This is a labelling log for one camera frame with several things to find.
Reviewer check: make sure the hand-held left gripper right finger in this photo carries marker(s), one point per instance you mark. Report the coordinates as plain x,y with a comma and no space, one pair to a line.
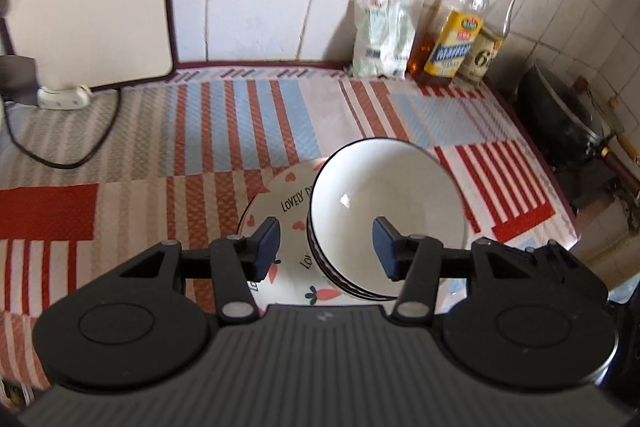
385,252

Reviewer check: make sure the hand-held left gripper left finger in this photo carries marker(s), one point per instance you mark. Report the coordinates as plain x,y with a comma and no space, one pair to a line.
267,247

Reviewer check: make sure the pink bear print plate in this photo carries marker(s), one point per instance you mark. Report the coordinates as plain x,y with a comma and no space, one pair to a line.
285,202

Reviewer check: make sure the white ribbed bowl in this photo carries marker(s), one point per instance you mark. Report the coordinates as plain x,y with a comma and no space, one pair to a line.
390,187
345,293
320,264

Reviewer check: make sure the striped table mat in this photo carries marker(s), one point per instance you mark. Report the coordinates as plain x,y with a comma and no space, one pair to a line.
200,132

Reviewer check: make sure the black cooking pot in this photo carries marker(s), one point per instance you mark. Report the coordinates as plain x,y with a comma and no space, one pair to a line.
535,122

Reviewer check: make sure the black gas stove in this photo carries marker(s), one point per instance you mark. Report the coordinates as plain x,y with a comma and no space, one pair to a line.
590,192

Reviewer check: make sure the white plastic seasoning bag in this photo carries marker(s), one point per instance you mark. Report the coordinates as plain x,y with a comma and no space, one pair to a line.
380,37

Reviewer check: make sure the yellow label cooking wine bottle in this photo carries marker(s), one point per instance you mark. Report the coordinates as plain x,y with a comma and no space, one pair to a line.
452,44

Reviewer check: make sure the yellow cap vinegar bottle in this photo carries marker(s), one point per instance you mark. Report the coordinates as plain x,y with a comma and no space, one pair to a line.
487,57

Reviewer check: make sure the glass pot lid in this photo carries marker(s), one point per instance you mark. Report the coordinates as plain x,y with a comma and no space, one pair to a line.
565,102

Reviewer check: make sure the white power strip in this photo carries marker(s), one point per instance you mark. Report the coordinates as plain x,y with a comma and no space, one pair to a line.
62,97

